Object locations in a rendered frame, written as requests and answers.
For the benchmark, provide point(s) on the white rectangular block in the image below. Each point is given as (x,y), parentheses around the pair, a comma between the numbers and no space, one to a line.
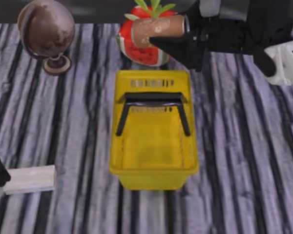
(29,179)

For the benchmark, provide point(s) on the red watermelon patterned toy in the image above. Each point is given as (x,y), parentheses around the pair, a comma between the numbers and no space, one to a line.
(141,53)

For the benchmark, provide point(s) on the brown cylindrical can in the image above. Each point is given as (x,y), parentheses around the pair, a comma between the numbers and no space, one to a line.
(161,26)

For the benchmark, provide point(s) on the brown globe on stand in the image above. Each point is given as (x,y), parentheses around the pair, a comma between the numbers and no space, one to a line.
(46,31)

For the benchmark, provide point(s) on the yellow plastic shopping basket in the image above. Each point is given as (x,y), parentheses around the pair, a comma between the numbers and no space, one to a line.
(153,151)

